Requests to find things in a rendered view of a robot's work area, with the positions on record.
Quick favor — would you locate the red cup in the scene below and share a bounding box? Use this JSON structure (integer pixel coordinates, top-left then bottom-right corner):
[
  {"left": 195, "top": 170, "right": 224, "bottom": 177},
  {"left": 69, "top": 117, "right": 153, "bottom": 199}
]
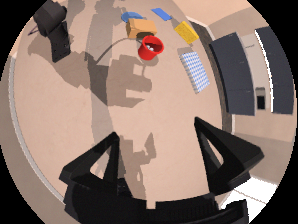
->
[{"left": 138, "top": 36, "right": 164, "bottom": 60}]

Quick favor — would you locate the yellow sponge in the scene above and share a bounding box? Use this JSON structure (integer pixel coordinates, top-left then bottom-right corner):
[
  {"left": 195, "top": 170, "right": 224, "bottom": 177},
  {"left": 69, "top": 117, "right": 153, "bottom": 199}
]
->
[{"left": 174, "top": 21, "right": 199, "bottom": 44}]

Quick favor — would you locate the blue round coaster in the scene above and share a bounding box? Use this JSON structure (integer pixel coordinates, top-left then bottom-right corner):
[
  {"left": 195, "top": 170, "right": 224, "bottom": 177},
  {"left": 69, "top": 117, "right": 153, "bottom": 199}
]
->
[{"left": 121, "top": 12, "right": 143, "bottom": 23}]

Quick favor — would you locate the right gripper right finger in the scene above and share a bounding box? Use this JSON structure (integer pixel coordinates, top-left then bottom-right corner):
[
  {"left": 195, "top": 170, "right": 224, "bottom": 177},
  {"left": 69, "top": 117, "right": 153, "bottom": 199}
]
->
[{"left": 194, "top": 116, "right": 264, "bottom": 193}]

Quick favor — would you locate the blue flat rectangular slab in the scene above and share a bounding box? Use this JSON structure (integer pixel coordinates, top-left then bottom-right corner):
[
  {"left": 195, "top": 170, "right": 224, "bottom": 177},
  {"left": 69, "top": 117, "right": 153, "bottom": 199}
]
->
[{"left": 151, "top": 8, "right": 172, "bottom": 21}]

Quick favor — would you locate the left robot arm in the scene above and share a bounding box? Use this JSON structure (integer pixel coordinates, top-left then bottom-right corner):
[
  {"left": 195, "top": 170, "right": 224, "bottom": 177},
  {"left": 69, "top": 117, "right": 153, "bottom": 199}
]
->
[{"left": 33, "top": 0, "right": 71, "bottom": 63}]

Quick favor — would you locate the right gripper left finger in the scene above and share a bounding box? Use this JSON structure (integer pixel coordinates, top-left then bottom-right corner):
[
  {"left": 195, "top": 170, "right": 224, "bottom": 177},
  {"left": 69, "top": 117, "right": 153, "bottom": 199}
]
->
[{"left": 61, "top": 131, "right": 120, "bottom": 195}]

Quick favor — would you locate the blue and white checkered towel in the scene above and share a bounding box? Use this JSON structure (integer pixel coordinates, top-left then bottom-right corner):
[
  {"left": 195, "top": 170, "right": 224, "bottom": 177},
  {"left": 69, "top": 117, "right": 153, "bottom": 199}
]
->
[{"left": 179, "top": 52, "right": 210, "bottom": 93}]

